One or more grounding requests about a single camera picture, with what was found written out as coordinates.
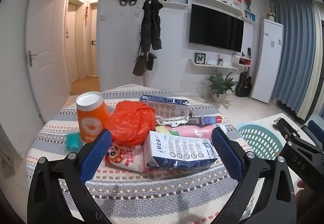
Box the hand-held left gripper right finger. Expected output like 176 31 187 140
210 126 296 224

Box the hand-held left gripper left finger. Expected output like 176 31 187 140
27 129 119 224

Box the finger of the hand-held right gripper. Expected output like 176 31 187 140
274 117 324 155
302 113 324 149

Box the teal plastic basket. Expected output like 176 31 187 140
236 123 285 162

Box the blue white milk carton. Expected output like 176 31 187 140
143 130 218 172
139 94 190 117

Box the person's right hand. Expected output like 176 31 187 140
296 180 315 206

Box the panda print snack packet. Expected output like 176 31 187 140
104 140 146 173

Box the teal crumpled wrapper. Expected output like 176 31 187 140
65 132 83 151

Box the orange paper cup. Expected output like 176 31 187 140
76 92 112 143

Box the blue red toothpaste box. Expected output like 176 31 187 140
187 115 222 126

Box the pink printed packet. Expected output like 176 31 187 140
155 124 216 142

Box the orange plastic bag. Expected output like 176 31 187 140
105 101 156 147

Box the white dotted paper strip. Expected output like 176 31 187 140
155 114 189 127

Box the black acoustic guitar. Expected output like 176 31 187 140
235 48 253 97

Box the green potted plant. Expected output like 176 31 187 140
205 69 237 102

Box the striped woven tablecloth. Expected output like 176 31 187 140
25 84 257 224

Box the blue grey curtain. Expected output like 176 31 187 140
268 0 324 121

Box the red white shelf box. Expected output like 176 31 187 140
238 57 252 68

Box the brown hanging bag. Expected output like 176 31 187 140
132 55 147 77

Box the framed butterfly picture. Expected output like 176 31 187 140
194 52 206 65

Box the black hanging bag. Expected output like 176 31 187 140
146 52 158 71

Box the white hallway door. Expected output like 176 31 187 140
90 2 99 77

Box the white room door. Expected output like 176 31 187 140
25 0 72 124

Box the short curved white wall shelf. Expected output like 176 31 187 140
188 58 239 74

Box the silver door handle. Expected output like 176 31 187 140
26 50 37 67

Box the black wall television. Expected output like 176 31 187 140
189 4 245 53

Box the long curved white wall shelf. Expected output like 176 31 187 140
194 0 257 25

